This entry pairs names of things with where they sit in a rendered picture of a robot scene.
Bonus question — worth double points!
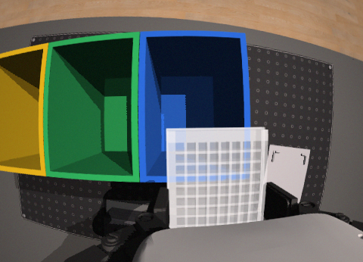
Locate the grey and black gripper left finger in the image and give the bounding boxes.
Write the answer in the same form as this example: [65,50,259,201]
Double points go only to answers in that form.
[64,187,170,262]

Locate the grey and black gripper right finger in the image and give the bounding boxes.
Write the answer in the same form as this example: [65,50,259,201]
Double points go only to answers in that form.
[264,182,363,232]

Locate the yellow open-top bin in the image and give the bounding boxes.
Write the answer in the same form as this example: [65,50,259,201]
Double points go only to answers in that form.
[0,43,49,176]

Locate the blue bin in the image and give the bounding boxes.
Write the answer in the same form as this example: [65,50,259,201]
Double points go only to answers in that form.
[138,30,250,182]

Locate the green open-top bin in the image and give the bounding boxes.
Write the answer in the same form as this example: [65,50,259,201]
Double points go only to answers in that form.
[43,32,140,182]

